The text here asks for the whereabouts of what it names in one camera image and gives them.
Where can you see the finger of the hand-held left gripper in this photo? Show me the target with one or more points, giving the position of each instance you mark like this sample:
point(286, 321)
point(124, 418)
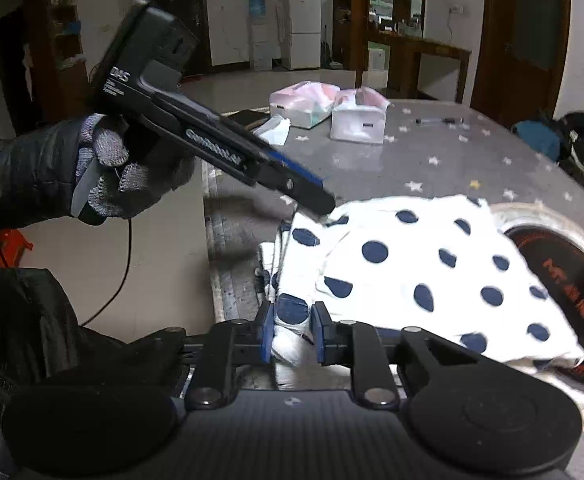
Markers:
point(302, 195)
point(292, 166)

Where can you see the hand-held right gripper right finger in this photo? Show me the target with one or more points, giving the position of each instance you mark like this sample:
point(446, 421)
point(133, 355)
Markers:
point(317, 335)

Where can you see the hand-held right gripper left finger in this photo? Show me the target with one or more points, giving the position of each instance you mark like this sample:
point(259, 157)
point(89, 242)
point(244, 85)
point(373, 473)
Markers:
point(267, 335)

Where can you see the white polka dot pants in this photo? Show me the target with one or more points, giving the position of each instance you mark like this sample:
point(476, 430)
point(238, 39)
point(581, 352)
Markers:
point(402, 270)

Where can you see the person's left forearm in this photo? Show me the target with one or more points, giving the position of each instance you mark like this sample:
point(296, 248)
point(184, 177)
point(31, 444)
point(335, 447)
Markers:
point(27, 170)

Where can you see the person's left hand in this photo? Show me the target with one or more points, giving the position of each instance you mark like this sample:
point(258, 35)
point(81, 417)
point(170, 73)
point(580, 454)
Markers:
point(107, 145)

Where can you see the loose white tissue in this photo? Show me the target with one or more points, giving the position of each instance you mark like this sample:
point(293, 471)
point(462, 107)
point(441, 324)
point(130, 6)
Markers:
point(274, 132)

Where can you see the dark plain wooden door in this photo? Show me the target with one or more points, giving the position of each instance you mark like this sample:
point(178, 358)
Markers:
point(172, 10)

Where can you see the pink and white tissue pack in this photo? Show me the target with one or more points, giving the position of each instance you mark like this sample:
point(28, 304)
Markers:
point(297, 112)

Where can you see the black phone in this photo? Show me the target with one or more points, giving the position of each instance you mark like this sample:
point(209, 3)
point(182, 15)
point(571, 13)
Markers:
point(247, 117)

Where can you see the dark wooden shelf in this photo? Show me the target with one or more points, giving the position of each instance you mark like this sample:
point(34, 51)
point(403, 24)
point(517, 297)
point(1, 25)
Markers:
point(62, 20)

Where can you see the white water dispenser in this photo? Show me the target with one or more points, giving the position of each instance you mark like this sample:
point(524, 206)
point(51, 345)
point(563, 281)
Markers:
point(261, 50)

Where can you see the blue water bottle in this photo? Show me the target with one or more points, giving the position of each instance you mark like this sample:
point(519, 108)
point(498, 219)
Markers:
point(258, 6)

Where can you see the grey star print tablecloth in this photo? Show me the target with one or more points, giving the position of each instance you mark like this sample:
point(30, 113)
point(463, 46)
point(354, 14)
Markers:
point(422, 170)

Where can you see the white storage box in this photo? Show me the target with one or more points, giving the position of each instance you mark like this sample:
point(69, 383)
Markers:
point(377, 60)

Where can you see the white fridge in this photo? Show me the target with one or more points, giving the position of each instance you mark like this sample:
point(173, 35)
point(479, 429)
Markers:
point(304, 25)

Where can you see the pen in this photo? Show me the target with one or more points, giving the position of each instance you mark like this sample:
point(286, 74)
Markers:
point(452, 120)

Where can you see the wooden cabinet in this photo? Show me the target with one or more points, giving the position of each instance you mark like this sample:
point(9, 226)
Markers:
point(422, 55)

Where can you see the wooden door with glass panel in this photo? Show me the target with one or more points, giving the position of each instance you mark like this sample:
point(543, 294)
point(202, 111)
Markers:
point(497, 60)

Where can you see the blue sofa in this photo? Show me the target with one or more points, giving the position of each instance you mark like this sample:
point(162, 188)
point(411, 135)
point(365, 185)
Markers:
point(537, 140)

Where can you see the person's black jacket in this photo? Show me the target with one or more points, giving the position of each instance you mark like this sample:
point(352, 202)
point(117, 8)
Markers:
point(22, 335)

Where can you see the red plastic stool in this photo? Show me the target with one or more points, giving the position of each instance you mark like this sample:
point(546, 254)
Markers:
point(9, 247)

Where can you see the black round induction cooker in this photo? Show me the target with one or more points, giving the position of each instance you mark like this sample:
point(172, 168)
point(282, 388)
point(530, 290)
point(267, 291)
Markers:
point(572, 280)

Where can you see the white wall socket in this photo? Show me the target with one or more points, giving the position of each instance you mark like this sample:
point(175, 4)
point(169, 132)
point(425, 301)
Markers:
point(457, 9)

